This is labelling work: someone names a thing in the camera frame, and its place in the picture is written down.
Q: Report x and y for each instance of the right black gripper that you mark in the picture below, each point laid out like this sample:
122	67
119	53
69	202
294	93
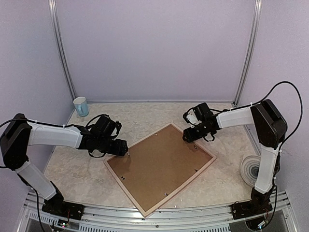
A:
190	136

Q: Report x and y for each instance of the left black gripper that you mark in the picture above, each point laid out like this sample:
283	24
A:
119	149

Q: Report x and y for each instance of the pink wooden picture frame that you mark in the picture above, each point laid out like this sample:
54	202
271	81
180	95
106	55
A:
144	212

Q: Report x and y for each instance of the brown cardboard backing board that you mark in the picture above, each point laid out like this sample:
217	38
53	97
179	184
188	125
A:
159	166

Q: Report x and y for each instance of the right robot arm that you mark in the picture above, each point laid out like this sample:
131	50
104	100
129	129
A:
270	127

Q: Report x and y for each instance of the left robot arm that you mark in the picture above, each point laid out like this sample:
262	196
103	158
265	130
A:
99	134

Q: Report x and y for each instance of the light blue mug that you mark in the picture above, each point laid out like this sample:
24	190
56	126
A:
81	106

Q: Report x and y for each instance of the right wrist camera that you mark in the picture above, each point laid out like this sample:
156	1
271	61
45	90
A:
190	119

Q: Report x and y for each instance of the front aluminium rail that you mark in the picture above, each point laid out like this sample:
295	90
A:
216	218

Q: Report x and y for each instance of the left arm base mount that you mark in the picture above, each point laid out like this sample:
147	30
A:
59	207

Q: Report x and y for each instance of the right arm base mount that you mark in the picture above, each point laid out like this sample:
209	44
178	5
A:
258	204

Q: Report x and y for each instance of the right aluminium corner post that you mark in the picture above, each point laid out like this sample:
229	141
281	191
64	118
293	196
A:
249	51

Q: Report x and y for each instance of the aluminium corner post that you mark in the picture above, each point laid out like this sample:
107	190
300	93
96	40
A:
249	51
60	48

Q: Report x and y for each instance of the left aluminium corner post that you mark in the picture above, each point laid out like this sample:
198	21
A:
60	48

